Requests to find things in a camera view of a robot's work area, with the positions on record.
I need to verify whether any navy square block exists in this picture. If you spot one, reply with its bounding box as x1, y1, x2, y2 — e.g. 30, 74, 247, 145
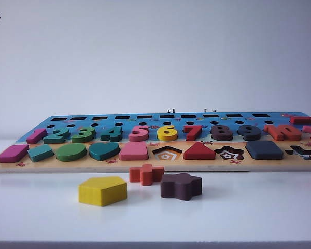
246, 140, 285, 160

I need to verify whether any magenta number one piece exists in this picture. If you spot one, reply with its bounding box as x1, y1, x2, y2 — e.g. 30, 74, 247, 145
26, 128, 48, 145

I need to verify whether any teal number two piece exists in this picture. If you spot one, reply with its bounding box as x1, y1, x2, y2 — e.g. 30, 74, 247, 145
43, 126, 71, 144

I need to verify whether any magenta rectangle block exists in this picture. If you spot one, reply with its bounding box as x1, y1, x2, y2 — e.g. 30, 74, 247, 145
0, 144, 30, 164

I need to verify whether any teal parallelogram block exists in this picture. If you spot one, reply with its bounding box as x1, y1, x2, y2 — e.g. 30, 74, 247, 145
27, 144, 55, 163

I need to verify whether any green number three piece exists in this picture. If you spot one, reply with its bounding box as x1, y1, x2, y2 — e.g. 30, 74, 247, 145
72, 126, 97, 143

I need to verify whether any green oval block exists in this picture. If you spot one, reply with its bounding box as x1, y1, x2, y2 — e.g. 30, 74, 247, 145
55, 142, 89, 162

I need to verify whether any teal number four piece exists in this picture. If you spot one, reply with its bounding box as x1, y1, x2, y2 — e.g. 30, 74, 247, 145
100, 126, 124, 143

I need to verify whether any teal heart block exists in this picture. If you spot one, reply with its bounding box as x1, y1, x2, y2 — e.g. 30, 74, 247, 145
89, 142, 120, 162

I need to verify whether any pink number five piece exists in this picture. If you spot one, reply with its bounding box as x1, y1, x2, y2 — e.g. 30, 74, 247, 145
128, 125, 151, 142

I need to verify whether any pink trapezoid block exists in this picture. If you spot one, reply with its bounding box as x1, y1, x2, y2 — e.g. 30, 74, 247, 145
119, 141, 149, 161

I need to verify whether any yellow pentagon block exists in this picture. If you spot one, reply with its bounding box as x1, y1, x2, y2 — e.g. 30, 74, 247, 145
78, 176, 128, 208

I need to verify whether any yellow number six piece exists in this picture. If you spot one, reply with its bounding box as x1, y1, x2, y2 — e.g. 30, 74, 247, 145
157, 124, 179, 142

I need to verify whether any wooden number shape puzzle board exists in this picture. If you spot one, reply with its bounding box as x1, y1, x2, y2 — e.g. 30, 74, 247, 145
0, 111, 311, 174

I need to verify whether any orange cross block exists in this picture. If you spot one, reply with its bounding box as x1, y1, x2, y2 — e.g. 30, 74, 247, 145
129, 164, 165, 187

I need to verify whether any red number seven piece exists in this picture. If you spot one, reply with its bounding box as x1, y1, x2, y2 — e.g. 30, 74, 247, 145
183, 124, 206, 142

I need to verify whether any red triangle block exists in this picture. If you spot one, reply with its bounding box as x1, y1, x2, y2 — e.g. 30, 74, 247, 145
183, 142, 217, 160

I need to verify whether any dark brown star block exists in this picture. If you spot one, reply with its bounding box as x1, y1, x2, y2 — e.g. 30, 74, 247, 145
160, 173, 203, 202

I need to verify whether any dark brown number eight piece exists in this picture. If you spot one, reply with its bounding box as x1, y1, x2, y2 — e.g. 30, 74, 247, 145
211, 124, 234, 142

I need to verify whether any navy number nine piece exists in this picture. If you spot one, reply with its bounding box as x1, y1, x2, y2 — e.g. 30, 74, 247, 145
238, 124, 262, 142

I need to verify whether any orange-red number ten piece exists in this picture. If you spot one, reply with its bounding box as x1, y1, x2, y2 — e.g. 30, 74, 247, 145
264, 124, 302, 142

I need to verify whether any red math symbol piece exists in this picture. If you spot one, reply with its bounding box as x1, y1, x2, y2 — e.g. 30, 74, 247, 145
290, 116, 311, 125

